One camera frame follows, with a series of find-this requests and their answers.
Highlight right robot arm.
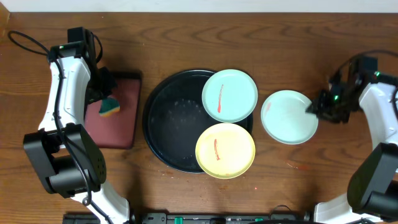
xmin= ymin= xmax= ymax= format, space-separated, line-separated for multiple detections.
xmin=307 ymin=71 xmax=397 ymax=223

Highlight green yellow sponge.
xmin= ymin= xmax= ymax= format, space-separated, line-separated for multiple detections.
xmin=99 ymin=97 xmax=120 ymax=117

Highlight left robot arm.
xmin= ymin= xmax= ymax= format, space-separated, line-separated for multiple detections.
xmin=23 ymin=42 xmax=130 ymax=223

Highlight light blue plate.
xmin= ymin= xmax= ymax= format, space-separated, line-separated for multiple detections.
xmin=201 ymin=69 xmax=258 ymax=123
xmin=261 ymin=90 xmax=318 ymax=145

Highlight round black tray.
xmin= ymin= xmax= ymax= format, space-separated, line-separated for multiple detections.
xmin=142 ymin=69 xmax=253 ymax=174

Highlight yellow plate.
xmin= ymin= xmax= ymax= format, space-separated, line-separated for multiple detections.
xmin=195 ymin=123 xmax=256 ymax=179

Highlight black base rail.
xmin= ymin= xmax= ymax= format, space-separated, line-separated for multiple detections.
xmin=62 ymin=213 xmax=312 ymax=224

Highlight rectangular dark red tray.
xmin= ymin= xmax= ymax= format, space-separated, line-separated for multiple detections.
xmin=85 ymin=72 xmax=142 ymax=149

